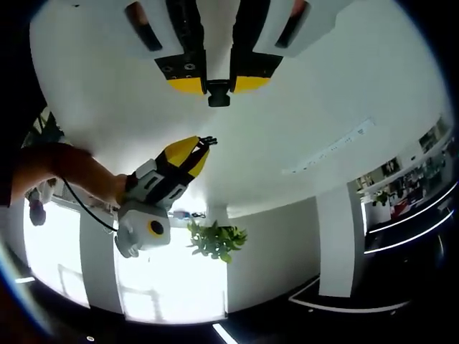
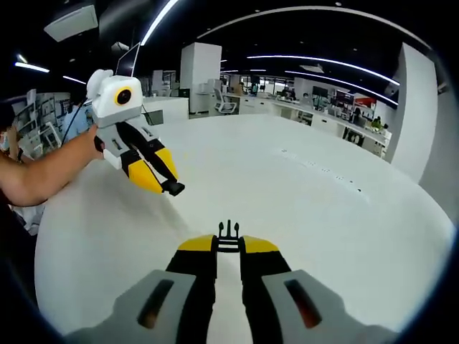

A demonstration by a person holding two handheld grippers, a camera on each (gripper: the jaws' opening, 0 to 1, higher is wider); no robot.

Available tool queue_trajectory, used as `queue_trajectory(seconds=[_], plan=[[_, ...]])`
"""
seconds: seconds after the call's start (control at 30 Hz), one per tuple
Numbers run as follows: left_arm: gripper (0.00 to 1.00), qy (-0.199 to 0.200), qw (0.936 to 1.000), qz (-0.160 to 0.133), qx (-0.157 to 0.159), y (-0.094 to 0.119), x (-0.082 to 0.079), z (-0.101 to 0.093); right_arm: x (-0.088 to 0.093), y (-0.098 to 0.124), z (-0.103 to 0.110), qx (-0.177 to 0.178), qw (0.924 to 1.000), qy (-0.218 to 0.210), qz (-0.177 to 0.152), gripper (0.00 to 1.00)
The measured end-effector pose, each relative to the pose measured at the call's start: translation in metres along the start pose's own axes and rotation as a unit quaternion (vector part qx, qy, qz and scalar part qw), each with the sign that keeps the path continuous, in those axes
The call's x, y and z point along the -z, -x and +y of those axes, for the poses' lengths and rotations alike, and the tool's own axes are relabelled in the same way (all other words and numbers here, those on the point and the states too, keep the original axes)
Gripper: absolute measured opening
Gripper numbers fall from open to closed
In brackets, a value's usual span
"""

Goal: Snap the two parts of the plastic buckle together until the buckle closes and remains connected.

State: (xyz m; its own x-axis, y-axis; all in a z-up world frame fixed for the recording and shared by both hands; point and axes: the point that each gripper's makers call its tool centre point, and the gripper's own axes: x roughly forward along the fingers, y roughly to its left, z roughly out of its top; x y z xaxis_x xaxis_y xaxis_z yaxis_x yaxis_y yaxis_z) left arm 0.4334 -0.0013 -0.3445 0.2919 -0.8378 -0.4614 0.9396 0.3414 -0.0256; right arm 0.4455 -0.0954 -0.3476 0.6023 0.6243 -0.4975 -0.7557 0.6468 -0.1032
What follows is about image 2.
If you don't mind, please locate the white office chair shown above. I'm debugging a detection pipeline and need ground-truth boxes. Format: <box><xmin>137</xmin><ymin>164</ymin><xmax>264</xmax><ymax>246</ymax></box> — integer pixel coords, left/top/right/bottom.
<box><xmin>214</xmin><ymin>87</ymin><xmax>239</xmax><ymax>116</ymax></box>

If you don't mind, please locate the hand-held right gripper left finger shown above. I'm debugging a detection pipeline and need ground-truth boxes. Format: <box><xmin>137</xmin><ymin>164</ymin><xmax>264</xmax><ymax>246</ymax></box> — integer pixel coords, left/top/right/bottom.
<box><xmin>66</xmin><ymin>234</ymin><xmax>218</xmax><ymax>344</ymax></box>

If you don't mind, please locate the long white office desk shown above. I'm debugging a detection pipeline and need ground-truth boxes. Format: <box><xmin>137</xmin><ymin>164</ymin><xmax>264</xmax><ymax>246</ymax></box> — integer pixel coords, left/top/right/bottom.
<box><xmin>238</xmin><ymin>93</ymin><xmax>394</xmax><ymax>158</ymax></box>

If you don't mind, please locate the white storage shelf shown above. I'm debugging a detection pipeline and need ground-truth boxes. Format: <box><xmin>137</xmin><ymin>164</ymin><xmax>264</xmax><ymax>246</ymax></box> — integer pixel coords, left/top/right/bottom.
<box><xmin>12</xmin><ymin>89</ymin><xmax>72</xmax><ymax>161</ymax></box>

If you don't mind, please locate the computer monitor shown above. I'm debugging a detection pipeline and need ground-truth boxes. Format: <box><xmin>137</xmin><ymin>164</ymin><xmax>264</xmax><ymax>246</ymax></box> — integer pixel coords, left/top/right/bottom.
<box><xmin>116</xmin><ymin>42</ymin><xmax>142</xmax><ymax>78</ymax></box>

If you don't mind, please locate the white square pillar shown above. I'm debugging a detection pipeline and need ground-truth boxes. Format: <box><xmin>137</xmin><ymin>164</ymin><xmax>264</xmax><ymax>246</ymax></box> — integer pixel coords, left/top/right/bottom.
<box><xmin>390</xmin><ymin>42</ymin><xmax>440</xmax><ymax>189</ymax></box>
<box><xmin>180</xmin><ymin>42</ymin><xmax>222</xmax><ymax>119</ymax></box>

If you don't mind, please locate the black plastic buckle pronged part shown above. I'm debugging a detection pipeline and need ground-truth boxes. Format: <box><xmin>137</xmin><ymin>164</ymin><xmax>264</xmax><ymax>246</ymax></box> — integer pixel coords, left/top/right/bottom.
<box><xmin>217</xmin><ymin>220</ymin><xmax>240</xmax><ymax>254</ymax></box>

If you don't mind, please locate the white low cabinet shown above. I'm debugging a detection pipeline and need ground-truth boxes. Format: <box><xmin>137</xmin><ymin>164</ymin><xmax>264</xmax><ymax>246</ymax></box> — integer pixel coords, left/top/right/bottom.
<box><xmin>141</xmin><ymin>96</ymin><xmax>190</xmax><ymax>126</ymax></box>

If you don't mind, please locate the white ceiling air conditioner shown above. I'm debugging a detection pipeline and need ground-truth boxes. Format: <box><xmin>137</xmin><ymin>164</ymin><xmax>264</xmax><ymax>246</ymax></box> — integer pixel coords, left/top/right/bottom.
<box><xmin>43</xmin><ymin>0</ymin><xmax>99</xmax><ymax>43</ymax></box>

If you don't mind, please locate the black plastic buckle socket part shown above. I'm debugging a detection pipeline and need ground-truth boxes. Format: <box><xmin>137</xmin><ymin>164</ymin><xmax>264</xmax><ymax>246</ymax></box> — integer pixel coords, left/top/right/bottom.
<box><xmin>161</xmin><ymin>180</ymin><xmax>186</xmax><ymax>197</ymax></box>

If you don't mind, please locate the person's left hand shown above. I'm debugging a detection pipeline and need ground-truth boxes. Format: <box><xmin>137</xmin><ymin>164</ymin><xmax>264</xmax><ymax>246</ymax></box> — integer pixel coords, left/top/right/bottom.
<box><xmin>79</xmin><ymin>123</ymin><xmax>108</xmax><ymax>161</ymax></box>

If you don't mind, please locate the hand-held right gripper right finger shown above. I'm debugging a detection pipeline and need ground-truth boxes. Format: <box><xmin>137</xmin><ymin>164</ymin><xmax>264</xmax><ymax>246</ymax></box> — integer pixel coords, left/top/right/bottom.
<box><xmin>239</xmin><ymin>235</ymin><xmax>399</xmax><ymax>344</ymax></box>

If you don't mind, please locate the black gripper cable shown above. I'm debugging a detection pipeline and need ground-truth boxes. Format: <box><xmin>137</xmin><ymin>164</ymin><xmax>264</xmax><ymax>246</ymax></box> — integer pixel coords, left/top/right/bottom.
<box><xmin>60</xmin><ymin>95</ymin><xmax>95</xmax><ymax>148</ymax></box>

